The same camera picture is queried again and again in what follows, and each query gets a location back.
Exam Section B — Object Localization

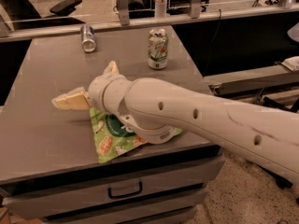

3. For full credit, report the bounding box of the green rice chips bag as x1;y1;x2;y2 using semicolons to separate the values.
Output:
89;106;184;164

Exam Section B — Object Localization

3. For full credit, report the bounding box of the black office chair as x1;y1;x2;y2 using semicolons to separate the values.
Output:
0;0;83;30

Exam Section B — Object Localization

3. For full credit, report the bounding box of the green white 7up can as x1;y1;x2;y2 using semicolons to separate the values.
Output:
148;28;168;70

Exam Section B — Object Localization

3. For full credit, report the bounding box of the grey drawer cabinet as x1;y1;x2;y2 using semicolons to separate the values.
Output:
4;145;224;224

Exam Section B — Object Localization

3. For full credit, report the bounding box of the black drawer handle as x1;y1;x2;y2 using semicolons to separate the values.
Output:
107;181;143;200

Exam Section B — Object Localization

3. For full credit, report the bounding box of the grey metal rail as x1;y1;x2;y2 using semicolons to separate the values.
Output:
203;65;299;96

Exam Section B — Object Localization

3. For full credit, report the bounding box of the silver redbull can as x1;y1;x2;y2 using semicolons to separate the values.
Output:
80;24;96;53

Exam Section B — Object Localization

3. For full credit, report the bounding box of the clear plastic water bottle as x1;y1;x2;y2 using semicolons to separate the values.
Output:
155;0;167;18

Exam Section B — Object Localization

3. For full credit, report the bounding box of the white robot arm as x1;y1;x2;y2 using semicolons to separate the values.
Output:
52;62;299;184

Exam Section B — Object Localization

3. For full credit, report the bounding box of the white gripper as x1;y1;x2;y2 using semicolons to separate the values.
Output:
51;61;132;115

